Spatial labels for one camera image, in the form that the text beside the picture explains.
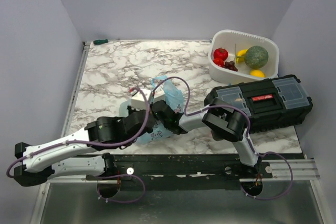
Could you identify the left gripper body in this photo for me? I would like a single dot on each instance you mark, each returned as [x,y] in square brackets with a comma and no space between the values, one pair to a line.
[132,110]

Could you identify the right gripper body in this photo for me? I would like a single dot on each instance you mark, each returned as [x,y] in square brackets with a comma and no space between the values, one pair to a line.
[165,125]

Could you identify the blue plastic bag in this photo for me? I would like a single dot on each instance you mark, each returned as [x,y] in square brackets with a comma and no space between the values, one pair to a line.
[173,98]

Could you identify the orange red fake pepper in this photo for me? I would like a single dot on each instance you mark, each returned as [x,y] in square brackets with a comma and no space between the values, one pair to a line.
[219,62]

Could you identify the dark red fake fruit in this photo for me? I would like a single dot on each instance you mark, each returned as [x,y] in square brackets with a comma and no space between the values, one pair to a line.
[230,65]

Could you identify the red fake tomato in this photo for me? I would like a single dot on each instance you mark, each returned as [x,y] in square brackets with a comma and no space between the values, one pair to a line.
[220,53]

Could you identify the yellow fake banana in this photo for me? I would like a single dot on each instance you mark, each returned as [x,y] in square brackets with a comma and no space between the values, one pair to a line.
[240,56]

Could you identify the yellow fake lemon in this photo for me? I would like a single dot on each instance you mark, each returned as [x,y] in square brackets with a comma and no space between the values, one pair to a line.
[257,73]

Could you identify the green fake melon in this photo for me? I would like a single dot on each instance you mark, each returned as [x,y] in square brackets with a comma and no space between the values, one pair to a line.
[256,57]

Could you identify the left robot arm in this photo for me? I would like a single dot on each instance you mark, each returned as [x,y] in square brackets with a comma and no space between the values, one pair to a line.
[37,164]

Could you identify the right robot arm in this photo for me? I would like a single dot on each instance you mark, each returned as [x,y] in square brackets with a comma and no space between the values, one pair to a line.
[225,121]

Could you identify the white plastic tub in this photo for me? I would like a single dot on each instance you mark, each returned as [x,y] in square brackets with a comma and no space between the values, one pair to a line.
[233,42]

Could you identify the black tool box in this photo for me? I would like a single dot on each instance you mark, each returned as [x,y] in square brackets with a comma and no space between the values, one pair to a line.
[270,103]

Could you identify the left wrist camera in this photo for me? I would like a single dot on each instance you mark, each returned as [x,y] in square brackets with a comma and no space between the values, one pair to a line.
[137,101]

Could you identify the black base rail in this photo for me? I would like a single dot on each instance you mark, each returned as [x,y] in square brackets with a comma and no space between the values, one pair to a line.
[177,172]

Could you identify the green handled screwdriver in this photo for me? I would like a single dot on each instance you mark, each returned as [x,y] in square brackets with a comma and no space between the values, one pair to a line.
[104,41]

